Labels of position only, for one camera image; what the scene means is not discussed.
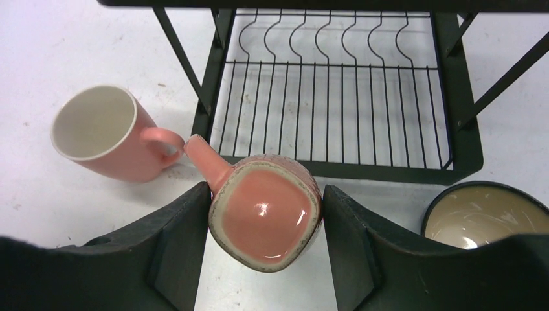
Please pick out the small orange mug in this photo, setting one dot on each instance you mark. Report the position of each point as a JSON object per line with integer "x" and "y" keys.
{"x": 265, "y": 209}

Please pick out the brown black bowl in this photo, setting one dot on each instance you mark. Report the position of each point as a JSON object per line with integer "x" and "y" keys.
{"x": 477, "y": 213}

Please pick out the large pink mug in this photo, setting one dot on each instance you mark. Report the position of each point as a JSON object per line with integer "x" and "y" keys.
{"x": 106, "y": 130}

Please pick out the black wire dish rack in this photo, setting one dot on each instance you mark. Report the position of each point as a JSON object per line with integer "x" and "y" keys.
{"x": 351, "y": 89}

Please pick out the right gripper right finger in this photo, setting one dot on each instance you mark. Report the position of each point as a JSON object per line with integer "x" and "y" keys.
{"x": 379, "y": 265}

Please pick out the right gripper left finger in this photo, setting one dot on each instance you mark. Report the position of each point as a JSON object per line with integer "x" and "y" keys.
{"x": 153, "y": 263}

